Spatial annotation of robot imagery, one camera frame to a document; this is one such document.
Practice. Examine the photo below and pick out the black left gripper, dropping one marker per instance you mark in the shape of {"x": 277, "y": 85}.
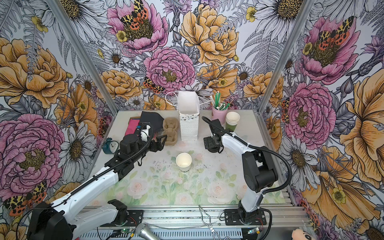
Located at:
{"x": 160, "y": 145}

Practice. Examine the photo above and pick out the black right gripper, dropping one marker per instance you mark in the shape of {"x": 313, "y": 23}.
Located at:
{"x": 210, "y": 144}

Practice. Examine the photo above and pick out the brown pulp cup carrier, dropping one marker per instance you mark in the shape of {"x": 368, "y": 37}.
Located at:
{"x": 171, "y": 127}

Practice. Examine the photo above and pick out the white paper coffee cup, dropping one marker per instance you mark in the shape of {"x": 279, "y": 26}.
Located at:
{"x": 184, "y": 161}

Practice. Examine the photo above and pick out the white patterned paper gift bag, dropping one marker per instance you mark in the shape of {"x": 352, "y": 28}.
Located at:
{"x": 188, "y": 106}

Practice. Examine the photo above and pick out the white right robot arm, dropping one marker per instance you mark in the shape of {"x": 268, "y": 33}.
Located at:
{"x": 259, "y": 169}

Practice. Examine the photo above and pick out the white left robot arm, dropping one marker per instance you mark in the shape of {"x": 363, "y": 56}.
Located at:
{"x": 63, "y": 219}

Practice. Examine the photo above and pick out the black paper napkin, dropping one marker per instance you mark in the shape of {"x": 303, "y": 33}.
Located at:
{"x": 153, "y": 118}

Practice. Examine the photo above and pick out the pink straw holder cup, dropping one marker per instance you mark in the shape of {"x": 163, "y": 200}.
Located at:
{"x": 219, "y": 115}

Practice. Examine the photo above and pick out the stack of paper cups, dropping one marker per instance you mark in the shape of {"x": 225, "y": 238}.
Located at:
{"x": 232, "y": 120}

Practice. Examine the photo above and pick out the green straws bundle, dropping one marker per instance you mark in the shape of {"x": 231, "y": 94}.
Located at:
{"x": 217, "y": 103}

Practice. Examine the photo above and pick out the teal alarm clock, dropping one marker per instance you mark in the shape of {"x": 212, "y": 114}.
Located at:
{"x": 110, "y": 146}

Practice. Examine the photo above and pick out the silver microphone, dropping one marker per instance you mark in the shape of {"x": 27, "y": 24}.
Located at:
{"x": 143, "y": 231}

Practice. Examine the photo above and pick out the pink plush toy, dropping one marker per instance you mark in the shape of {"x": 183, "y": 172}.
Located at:
{"x": 299, "y": 234}

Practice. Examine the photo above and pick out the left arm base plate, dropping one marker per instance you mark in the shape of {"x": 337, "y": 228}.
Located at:
{"x": 129, "y": 218}

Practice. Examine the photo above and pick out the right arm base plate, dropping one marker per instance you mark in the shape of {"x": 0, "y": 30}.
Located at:
{"x": 239, "y": 217}

